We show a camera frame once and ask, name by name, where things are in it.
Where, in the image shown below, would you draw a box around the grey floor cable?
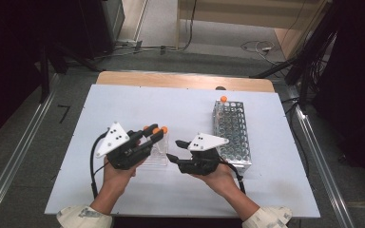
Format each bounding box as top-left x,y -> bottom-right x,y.
94,39 -> 179,61

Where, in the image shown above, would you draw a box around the person's left hand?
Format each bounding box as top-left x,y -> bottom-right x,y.
103,158 -> 146,199

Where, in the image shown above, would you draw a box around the person's right hand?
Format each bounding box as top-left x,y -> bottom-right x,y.
191,160 -> 240,200

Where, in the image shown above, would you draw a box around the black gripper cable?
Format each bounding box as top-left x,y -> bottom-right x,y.
224,161 -> 246,195
89,131 -> 109,200

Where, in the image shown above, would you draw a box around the black cabinet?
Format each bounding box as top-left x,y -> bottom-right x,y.
75,0 -> 126,60

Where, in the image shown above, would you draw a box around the white coiled cable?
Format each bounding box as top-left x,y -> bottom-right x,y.
240,40 -> 275,58

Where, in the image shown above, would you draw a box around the black metal stand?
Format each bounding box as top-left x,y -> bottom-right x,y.
249,0 -> 340,112
38,41 -> 104,104

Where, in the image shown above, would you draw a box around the dark curtain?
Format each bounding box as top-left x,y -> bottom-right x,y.
0,0 -> 86,150
310,0 -> 365,191

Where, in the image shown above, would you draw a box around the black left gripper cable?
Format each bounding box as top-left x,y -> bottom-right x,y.
89,131 -> 109,200

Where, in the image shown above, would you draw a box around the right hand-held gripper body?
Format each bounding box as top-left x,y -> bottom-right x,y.
182,132 -> 230,177

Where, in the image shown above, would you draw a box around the light wooden cabinet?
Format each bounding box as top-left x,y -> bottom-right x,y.
175,0 -> 334,61

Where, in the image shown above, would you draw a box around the aluminium floor rail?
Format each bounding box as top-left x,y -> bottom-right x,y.
0,73 -> 61,228
286,85 -> 355,228

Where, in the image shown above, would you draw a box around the person's left sleeve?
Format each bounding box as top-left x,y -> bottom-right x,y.
56,204 -> 114,228

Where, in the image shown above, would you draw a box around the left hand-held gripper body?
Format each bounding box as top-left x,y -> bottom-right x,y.
94,121 -> 147,171

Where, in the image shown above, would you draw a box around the black hanging cable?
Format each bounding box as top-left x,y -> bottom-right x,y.
180,0 -> 199,51

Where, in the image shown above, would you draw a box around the metal test tube rack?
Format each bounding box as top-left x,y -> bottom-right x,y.
212,100 -> 253,174

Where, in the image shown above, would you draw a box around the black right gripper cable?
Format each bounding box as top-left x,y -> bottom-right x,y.
224,161 -> 246,195

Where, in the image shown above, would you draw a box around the person's right sleeve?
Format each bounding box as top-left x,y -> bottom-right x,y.
241,206 -> 294,228

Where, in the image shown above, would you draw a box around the person's sleeve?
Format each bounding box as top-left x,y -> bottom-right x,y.
241,206 -> 294,228
56,204 -> 114,228

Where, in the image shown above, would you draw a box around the clear plastic tube rack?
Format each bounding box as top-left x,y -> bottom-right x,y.
139,132 -> 169,167

